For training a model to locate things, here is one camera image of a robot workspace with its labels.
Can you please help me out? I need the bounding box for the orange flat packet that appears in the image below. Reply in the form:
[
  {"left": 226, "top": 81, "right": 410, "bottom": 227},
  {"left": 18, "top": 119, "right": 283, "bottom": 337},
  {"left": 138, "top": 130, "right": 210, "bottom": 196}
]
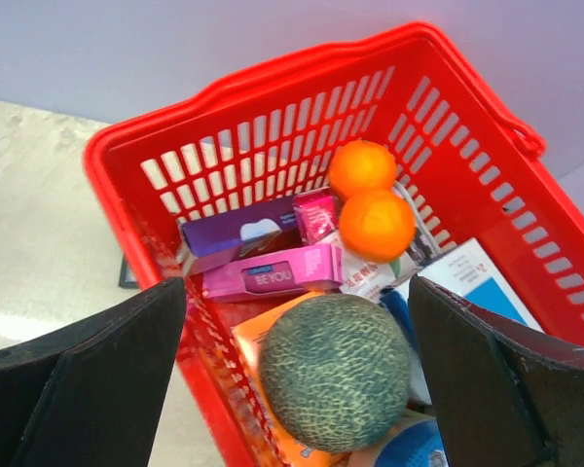
[{"left": 231, "top": 292, "right": 349, "bottom": 466}]

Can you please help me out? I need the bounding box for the purple toothpaste box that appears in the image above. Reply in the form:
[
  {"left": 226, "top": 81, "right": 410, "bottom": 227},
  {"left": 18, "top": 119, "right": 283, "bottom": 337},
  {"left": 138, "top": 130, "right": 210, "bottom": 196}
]
[{"left": 179, "top": 196, "right": 302, "bottom": 275}]

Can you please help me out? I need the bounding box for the white red printed packet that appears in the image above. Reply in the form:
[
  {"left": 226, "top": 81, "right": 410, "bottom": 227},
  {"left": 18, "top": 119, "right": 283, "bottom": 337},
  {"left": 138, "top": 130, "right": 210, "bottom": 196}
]
[{"left": 319, "top": 232, "right": 419, "bottom": 304}]

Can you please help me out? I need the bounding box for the upper orange fruit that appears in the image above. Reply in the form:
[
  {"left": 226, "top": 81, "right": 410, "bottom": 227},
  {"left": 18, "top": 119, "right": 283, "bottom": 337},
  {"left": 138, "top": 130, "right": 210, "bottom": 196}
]
[{"left": 328, "top": 140, "right": 397, "bottom": 200}]

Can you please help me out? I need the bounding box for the pink be you box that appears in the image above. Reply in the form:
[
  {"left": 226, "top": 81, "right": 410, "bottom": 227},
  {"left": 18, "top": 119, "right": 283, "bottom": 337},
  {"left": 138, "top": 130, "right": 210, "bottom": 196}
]
[{"left": 202, "top": 244, "right": 344, "bottom": 302}]

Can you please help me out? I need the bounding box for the green netted melon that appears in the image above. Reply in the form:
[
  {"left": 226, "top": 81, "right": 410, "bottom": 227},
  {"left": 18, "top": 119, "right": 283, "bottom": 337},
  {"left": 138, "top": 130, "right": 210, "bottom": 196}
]
[{"left": 257, "top": 294, "right": 411, "bottom": 453}]

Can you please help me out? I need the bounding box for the small magenta box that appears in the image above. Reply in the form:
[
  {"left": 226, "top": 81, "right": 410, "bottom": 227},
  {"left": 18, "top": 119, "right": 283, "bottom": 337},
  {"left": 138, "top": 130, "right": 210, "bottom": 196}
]
[{"left": 292, "top": 187, "right": 339, "bottom": 245}]

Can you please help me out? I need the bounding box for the orange fruit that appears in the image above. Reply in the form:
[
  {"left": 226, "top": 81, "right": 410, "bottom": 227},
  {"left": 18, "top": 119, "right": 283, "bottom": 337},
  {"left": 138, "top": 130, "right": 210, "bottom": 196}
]
[
  {"left": 339, "top": 189, "right": 416, "bottom": 264},
  {"left": 328, "top": 140, "right": 397, "bottom": 200}
]

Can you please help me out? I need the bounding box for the lower orange fruit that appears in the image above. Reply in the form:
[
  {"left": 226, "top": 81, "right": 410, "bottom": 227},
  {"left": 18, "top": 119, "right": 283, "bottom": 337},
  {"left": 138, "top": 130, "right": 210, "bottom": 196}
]
[{"left": 339, "top": 189, "right": 416, "bottom": 264}]

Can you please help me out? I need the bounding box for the red plastic shopping basket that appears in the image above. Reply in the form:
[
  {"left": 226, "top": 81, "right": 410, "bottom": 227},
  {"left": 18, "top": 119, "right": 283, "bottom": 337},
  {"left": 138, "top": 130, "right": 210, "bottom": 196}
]
[{"left": 84, "top": 22, "right": 584, "bottom": 466}]

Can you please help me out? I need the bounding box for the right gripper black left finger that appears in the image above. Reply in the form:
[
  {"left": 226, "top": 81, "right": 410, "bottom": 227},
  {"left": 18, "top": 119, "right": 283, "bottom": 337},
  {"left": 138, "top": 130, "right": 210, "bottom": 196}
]
[{"left": 0, "top": 277, "right": 187, "bottom": 466}]

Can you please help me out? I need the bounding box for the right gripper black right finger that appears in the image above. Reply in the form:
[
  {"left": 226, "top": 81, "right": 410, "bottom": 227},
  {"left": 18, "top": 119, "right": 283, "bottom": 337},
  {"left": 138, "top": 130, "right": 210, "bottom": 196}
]
[{"left": 408, "top": 275, "right": 584, "bottom": 466}]

